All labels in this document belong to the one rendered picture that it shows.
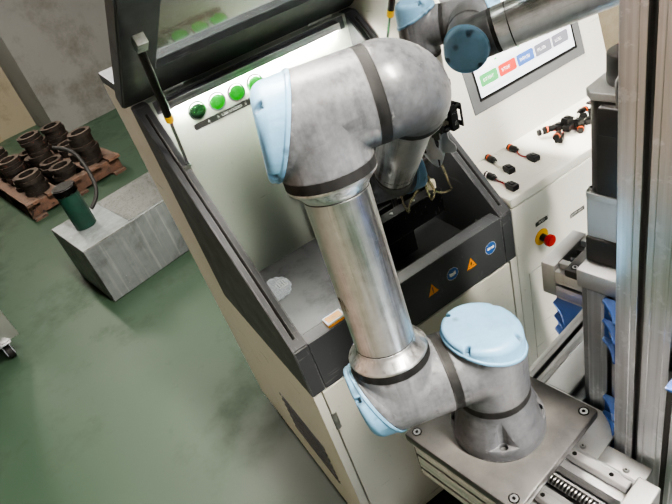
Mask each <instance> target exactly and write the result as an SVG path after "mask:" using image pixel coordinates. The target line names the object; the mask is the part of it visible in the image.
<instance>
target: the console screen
mask: <svg viewBox="0 0 672 504"><path fill-rule="evenodd" d="M584 53H585V50H584V46H583V41H582V37H581V33H580V28H579V24H578V22H575V23H573V24H571V25H568V26H566V27H563V28H561V29H558V30H556V31H553V32H551V33H548V34H546V35H543V36H541V37H538V38H536V39H533V40H531V41H528V42H526V43H523V44H521V45H518V46H516V47H514V48H511V49H509V50H506V51H503V52H501V53H499V54H496V55H494V56H491V57H489V58H488V59H487V61H486V62H485V64H484V65H483V66H482V67H481V68H480V69H478V70H477V71H474V72H472V73H462V76H463V79H464V82H465V85H466V88H467V92H468V95H469V98H470V101H471V104H472V108H473V111H474V114H475V116H477V115H478V114H480V113H482V112H484V111H485V110H487V109H489V108H491V107H492V106H494V105H496V104H498V103H499V102H501V101H503V100H504V99H506V98H508V97H510V96H511V95H513V94H515V93H517V92H518V91H520V90H522V89H524V88H525V87H527V86H529V85H530V84H532V83H534V82H536V81H537V80H539V79H541V78H543V77H544V76H546V75H548V74H550V73H551V72H553V71H555V70H556V69H558V68H560V67H562V66H563V65H565V64H567V63H569V62H570V61H572V60H574V59H576V58H577V57H579V56H581V55H582V54H584Z"/></svg>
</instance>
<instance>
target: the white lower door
mask: <svg viewBox="0 0 672 504"><path fill-rule="evenodd" d="M475 302H482V303H490V304H492V305H494V306H500V307H503V308H505V309H506V310H508V311H510V312H511V313H512V314H513V315H515V316H516V314H515V306H514V298H513V290H512V282H511V274H510V266H509V263H508V262H507V263H505V264H504V265H503V266H501V267H500V268H499V269H497V270H496V271H494V272H493V273H491V274H490V275H488V276H487V277H486V278H484V279H483V280H481V281H480V282H478V283H477V284H476V285H474V286H473V287H471V288H470V289H468V290H467V291H466V292H464V293H463V294H461V295H460V296H458V297H457V298H455V299H454V300H453V301H451V302H450V303H448V304H447V305H445V306H444V307H443V308H441V309H440V310H438V311H437V312H435V313H434V314H433V315H431V316H430V317H428V318H427V319H425V320H424V321H422V322H421V323H420V324H418V325H417V327H419V328H420V329H421V330H423V332H424V333H425V335H426V336H427V335H429V334H432V333H434V332H437V331H439V329H440V325H441V322H442V319H443V318H444V317H446V314H447V313H448V312H449V311H450V310H452V309H453V308H455V307H457V306H460V305H463V304H467V303H475ZM321 393H322V395H323V398H324V400H325V402H326V405H327V407H328V409H329V411H330V414H331V417H332V419H333V422H334V424H335V426H336V429H337V430H338V432H339V435H340V437H341V439H342V442H343V444H344V446H345V449H346V451H347V453H348V456H349V458H350V460H351V463H352V465H353V467H354V469H355V472H356V474H357V476H358V479H359V481H360V483H361V486H362V488H363V490H364V493H365V495H366V497H367V500H368V502H369V504H418V503H419V502H420V501H421V500H422V499H424V498H425V497H426V496H427V495H429V494H430V493H431V492H432V491H433V490H435V489H436V488H437V487H438V486H439V485H438V484H437V483H435V482H434V481H433V480H431V479H430V478H429V477H427V476H426V475H425V474H423V472H422V470H421V467H420V464H419V461H418V458H417V455H416V452H415V448H414V446H413V445H412V444H410V443H409V442H407V441H406V440H405V439H403V438H402V437H401V435H400V433H399V432H398V433H395V434H392V435H389V436H385V437H380V436H377V435H375V434H374V433H373V432H372V431H371V430H370V429H369V427H368V426H367V424H366V423H365V421H364V419H363V417H362V415H361V414H360V412H359V410H358V408H357V405H356V403H355V401H354V399H353V397H352V395H351V393H350V391H349V388H348V386H347V383H346V381H345V378H344V377H342V378H341V379H339V380H338V381H336V382H335V383H333V384H332V385H331V386H329V387H328V388H325V390H323V391H322V392H321Z"/></svg>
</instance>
